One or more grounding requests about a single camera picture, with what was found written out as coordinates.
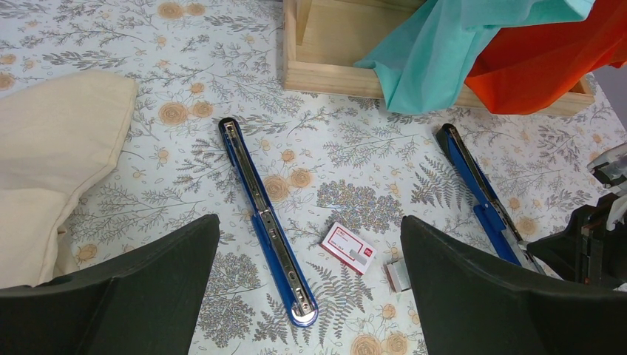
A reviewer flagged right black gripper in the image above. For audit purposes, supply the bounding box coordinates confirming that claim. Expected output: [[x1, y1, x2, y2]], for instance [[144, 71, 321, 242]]
[[526, 193, 626, 289]]

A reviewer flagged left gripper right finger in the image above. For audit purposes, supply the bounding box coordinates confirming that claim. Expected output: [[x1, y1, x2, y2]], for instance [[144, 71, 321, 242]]
[[400, 215, 626, 354]]

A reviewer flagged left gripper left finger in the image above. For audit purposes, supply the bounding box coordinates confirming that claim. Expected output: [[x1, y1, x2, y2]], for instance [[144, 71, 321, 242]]
[[1, 214, 220, 354]]

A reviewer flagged staples box tray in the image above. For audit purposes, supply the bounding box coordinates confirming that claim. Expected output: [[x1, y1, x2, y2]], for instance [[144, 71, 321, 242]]
[[384, 258, 411, 293]]

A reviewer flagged blue stapler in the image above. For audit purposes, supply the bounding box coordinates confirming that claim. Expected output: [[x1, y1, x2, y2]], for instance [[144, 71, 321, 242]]
[[435, 124, 545, 274], [218, 118, 319, 328]]

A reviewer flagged red white staples box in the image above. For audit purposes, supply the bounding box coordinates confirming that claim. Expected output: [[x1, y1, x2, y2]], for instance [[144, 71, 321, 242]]
[[320, 222, 377, 275]]

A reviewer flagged orange t-shirt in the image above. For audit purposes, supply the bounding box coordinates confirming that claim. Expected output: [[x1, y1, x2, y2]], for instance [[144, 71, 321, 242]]
[[465, 1, 626, 115]]

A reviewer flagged beige cloth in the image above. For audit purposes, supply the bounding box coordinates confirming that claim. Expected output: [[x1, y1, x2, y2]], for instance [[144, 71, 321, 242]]
[[1, 70, 138, 288]]

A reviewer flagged floral table mat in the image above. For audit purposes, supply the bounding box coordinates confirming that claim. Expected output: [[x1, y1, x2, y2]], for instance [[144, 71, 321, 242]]
[[1, 1, 626, 354]]

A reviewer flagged teal t-shirt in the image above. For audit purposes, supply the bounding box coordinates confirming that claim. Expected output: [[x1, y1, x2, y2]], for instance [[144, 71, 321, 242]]
[[354, 0, 593, 115]]

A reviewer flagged wooden clothes rack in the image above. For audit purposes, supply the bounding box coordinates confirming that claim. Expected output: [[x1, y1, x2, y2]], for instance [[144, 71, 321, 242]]
[[282, 0, 596, 118]]

